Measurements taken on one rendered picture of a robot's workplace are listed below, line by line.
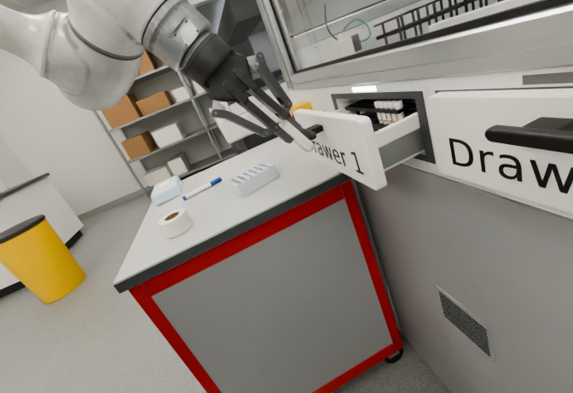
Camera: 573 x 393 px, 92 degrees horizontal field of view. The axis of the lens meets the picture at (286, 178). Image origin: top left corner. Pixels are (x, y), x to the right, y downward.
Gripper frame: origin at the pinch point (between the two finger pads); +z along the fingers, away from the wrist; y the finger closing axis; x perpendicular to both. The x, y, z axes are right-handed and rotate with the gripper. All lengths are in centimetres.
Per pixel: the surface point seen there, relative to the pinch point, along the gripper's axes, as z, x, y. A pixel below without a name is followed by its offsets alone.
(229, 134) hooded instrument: -2, 82, -1
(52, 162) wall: -147, 456, -171
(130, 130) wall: -90, 435, -64
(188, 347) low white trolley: 16, 19, -53
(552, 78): 6.4, -29.9, 11.6
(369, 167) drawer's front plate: 7.9, -12.6, 0.8
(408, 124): 9.2, -12.1, 9.5
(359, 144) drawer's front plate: 4.8, -11.8, 2.4
